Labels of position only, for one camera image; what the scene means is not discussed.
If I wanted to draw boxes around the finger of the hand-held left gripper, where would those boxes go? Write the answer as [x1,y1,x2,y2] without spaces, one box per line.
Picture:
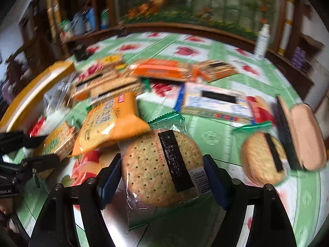
[0,131,48,155]
[0,154,61,184]

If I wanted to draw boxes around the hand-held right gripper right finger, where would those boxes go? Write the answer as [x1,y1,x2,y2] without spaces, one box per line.
[203,154,299,247]

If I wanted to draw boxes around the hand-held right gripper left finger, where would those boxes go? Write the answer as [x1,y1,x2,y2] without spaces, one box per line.
[28,153,122,247]

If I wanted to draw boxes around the green square cracker packet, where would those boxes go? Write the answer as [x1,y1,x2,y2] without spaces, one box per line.
[35,121,80,178]

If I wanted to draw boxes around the yellow cardboard box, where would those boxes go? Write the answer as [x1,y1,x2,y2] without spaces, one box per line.
[0,60,76,134]

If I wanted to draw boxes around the round cracker packet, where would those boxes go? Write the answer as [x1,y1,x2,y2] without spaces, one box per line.
[118,111,214,231]
[233,123,290,186]

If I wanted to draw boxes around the yellow label cracker packet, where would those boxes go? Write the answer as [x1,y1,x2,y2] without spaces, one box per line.
[96,53,126,69]

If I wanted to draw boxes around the clear plastic bag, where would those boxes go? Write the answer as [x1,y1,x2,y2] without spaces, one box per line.
[42,75,78,120]

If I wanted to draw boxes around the yellow-orange snack bag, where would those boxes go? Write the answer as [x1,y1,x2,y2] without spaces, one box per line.
[71,93,151,157]

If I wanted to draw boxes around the blue-edged white cracker packet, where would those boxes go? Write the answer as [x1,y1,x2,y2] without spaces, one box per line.
[173,82,257,128]

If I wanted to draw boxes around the open glasses case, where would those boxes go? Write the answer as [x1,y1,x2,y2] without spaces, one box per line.
[276,95,327,171]

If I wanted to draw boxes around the small black device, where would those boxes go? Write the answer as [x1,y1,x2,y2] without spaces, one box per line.
[71,44,89,62]
[116,22,129,38]

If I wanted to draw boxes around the green plastic bag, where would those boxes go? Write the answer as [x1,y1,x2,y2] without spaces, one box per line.
[60,19,74,35]

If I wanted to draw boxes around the orange cracker packet red logo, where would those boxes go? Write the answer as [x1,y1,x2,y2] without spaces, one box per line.
[129,58,198,83]

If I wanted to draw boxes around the blue thermos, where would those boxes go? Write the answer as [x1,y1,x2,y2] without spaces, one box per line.
[86,8,96,31]

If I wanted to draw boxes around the white spray bottle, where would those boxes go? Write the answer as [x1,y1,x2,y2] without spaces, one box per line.
[254,24,270,58]

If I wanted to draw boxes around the purple box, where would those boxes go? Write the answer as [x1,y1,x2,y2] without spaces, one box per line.
[292,47,306,70]

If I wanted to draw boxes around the wooden display cabinet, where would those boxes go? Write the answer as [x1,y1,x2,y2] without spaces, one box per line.
[46,0,324,93]

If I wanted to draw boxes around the white yellow-striped pole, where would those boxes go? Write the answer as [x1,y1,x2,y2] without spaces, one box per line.
[279,0,295,56]

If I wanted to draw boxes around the artificial flower display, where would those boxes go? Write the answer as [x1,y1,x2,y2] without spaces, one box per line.
[113,0,286,40]

